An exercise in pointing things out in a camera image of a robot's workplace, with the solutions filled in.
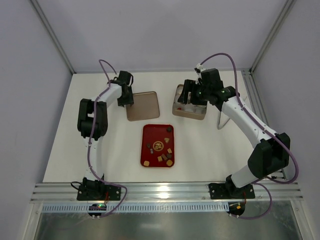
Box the golden round chocolate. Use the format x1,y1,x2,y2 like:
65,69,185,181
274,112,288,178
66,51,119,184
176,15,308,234
166,160,173,167

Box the beige tin lid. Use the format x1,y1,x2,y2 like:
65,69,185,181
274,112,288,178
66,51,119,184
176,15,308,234
126,91,160,122

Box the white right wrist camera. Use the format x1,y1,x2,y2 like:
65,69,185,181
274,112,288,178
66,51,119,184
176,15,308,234
194,63,204,75

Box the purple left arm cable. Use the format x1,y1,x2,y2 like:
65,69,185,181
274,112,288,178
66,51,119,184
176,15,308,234
86,59,129,218

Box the red rectangular tray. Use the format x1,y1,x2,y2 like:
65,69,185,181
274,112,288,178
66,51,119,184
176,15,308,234
140,124,175,169

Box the metal serving tongs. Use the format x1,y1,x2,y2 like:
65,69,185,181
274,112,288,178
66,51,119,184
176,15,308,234
216,111,230,130

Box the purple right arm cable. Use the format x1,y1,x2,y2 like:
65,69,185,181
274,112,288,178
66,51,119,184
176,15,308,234
198,52,300,221

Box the aluminium frame rail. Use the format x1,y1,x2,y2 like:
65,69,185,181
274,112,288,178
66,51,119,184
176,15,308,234
30,180,304,204

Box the beige tin box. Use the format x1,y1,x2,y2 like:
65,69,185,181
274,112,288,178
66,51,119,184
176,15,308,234
172,84,207,120

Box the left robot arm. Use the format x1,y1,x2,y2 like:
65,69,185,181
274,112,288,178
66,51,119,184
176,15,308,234
77,70,134,202

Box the white slotted cable duct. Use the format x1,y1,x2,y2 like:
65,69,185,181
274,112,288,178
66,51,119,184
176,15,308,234
41,201,229,214

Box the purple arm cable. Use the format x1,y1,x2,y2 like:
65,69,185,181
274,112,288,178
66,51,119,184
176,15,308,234
86,59,129,218
198,52,300,221

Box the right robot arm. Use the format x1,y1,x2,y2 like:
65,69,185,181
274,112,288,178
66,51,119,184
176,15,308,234
177,65,291,199

